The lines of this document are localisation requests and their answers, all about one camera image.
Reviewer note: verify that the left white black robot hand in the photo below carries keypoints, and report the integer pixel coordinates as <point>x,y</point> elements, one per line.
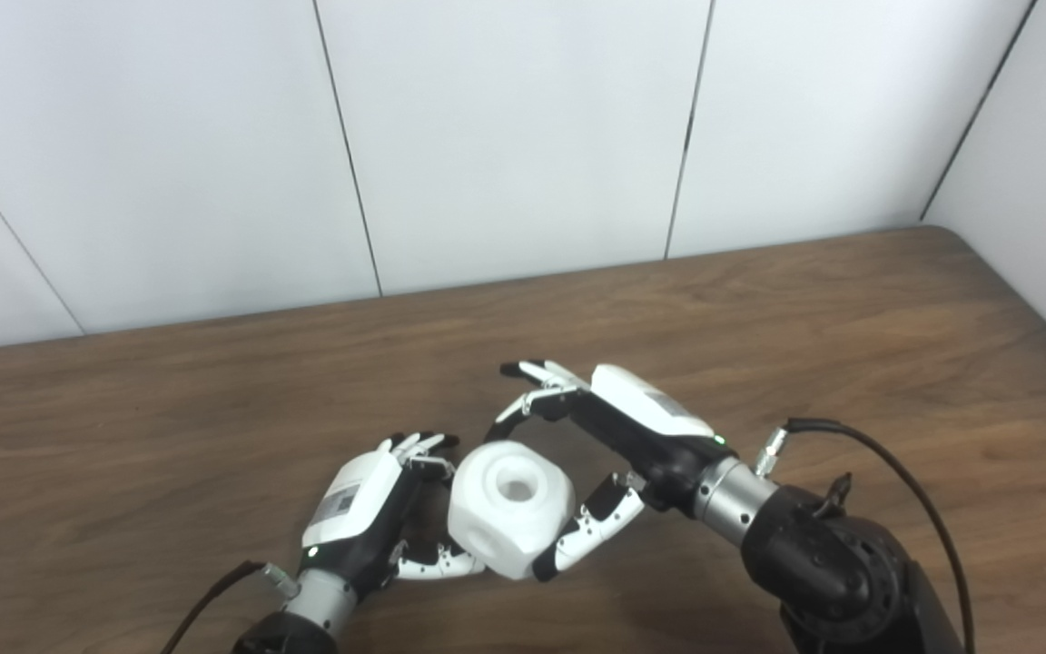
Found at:
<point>360,509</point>

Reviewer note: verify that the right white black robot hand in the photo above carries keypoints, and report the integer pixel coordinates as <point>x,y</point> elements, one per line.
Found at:
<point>646,436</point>

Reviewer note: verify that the round white plastic piece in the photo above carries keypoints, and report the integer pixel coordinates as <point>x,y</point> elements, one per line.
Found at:
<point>509,509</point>

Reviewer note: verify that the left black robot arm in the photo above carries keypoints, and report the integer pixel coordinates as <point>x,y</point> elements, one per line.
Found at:
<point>305,613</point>

